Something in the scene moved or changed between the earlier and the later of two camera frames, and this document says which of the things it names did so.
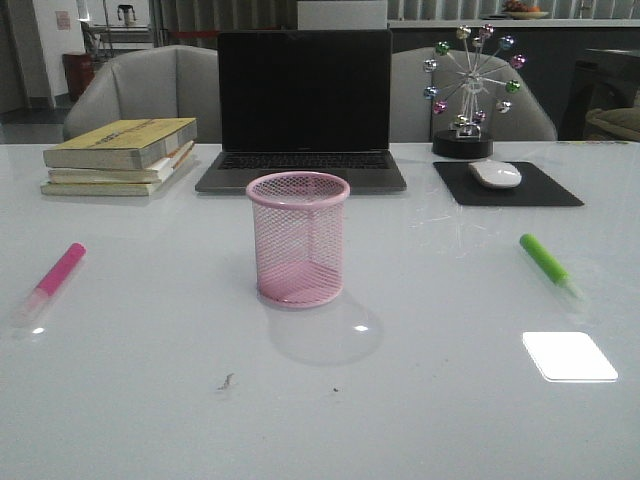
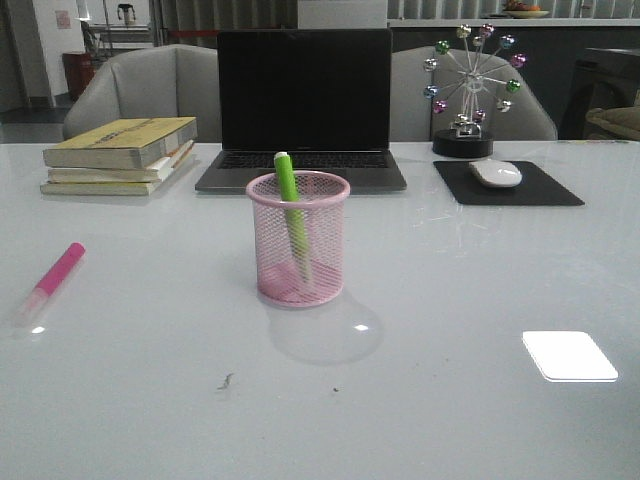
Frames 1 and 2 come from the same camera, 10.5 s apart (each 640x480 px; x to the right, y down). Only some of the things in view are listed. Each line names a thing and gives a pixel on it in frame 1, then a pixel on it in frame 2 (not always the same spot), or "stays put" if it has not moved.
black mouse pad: x=534 y=188 stays put
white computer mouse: x=495 y=174 stays put
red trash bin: x=79 y=73 stays put
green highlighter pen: x=549 y=264 -> x=292 y=199
